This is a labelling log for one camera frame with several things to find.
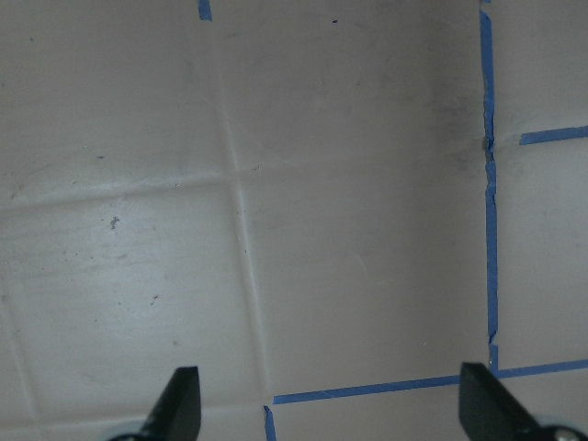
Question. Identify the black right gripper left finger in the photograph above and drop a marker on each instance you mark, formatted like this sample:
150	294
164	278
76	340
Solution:
177	413

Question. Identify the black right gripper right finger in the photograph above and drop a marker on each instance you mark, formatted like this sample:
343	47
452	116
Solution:
488	411

